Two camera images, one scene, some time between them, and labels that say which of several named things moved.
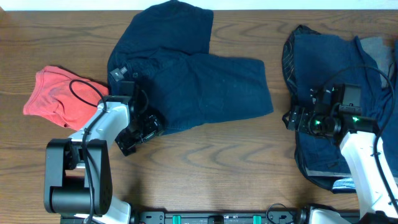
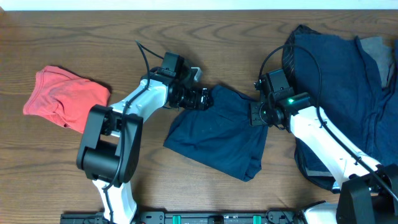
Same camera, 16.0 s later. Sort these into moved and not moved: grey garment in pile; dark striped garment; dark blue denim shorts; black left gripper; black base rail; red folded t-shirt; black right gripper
Moved: black left gripper; black right gripper; dark blue denim shorts
Not moved: grey garment in pile; dark striped garment; black base rail; red folded t-shirt
